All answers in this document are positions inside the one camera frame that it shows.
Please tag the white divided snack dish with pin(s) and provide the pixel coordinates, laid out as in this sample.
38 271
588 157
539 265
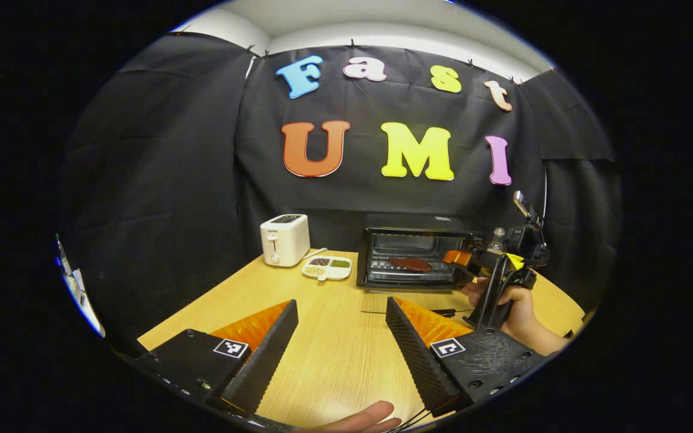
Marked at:
327 269

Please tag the brown steak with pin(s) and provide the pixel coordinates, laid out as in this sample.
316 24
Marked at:
409 264

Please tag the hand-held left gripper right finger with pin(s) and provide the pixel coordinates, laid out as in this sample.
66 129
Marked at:
418 361

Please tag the white toaster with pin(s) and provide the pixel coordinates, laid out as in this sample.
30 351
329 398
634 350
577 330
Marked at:
283 240

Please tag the black electric oven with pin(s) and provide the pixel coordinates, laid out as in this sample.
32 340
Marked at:
367 258

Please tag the black backdrop cloth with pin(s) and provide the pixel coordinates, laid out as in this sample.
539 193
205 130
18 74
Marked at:
160 168

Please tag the clear glass bottle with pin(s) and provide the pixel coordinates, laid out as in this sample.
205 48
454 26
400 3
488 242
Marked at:
497 240

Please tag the row of small cloth clips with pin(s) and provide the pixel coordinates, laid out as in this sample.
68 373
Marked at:
352 43

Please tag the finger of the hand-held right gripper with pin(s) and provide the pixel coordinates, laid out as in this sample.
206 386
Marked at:
458 257

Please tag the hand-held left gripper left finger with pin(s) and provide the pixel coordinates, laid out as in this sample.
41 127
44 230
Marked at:
268 361

